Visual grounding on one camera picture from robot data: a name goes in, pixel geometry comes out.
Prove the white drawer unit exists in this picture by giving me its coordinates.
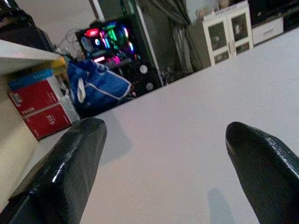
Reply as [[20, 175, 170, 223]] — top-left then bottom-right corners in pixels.
[[251, 16, 285, 46]]

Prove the white cabinet with glass doors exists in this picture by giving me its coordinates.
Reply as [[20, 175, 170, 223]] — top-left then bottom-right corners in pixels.
[[202, 3, 254, 67]]

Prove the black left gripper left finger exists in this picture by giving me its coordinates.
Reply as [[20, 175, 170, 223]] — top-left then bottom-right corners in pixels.
[[0, 117, 108, 224]]

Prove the blue cardboard box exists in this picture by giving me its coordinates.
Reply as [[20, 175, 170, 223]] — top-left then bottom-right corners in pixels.
[[8, 69, 55, 91]]

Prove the red cardboard box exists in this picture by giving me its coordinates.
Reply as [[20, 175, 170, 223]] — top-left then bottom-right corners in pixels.
[[7, 77, 64, 118]]

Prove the black computer with coloured lights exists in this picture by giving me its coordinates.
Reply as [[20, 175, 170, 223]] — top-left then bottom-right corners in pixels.
[[75, 20, 162, 97]]

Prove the white table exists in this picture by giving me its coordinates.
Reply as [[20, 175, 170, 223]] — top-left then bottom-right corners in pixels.
[[21, 28, 299, 224]]

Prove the red box with white numerals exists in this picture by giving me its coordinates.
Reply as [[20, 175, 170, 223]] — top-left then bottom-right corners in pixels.
[[23, 104, 73, 141]]

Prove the black glossy object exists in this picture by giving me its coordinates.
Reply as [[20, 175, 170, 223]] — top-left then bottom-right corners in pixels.
[[0, 0, 55, 52]]

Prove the blue bag with white trim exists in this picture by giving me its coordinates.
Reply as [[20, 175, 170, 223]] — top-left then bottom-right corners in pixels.
[[67, 58, 133, 111]]

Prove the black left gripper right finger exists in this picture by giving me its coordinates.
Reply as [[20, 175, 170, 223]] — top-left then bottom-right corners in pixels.
[[225, 121, 299, 224]]

